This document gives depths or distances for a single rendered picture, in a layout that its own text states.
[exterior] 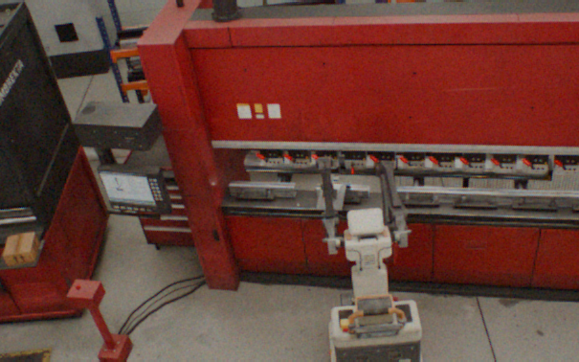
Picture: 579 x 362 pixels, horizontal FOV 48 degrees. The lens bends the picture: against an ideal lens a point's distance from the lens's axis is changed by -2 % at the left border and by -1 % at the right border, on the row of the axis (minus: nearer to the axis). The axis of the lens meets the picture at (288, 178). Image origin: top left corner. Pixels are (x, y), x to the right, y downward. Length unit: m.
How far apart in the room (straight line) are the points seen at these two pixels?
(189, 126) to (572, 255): 2.83
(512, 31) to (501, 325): 2.27
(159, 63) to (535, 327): 3.28
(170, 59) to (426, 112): 1.65
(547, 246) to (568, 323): 0.66
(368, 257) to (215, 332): 1.70
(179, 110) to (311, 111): 0.87
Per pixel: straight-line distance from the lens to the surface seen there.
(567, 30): 4.06
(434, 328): 5.16
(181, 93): 4.30
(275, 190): 4.91
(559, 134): 4.48
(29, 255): 4.88
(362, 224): 3.99
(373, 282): 4.33
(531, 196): 4.80
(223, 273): 5.39
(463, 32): 4.01
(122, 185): 4.44
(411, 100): 4.27
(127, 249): 6.19
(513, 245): 4.96
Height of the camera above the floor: 4.11
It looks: 39 degrees down
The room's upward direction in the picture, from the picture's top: 9 degrees counter-clockwise
